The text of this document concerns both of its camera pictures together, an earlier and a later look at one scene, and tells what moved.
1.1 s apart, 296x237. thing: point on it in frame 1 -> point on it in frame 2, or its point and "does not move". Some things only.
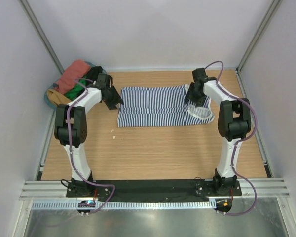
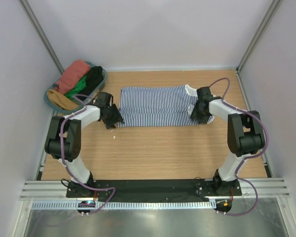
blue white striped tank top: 161,106 does not move
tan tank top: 57,98 does not move
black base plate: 153,190 does not move
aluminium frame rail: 55,189 does not move
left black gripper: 117,99 -> 117,117
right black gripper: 199,102 -> 194,114
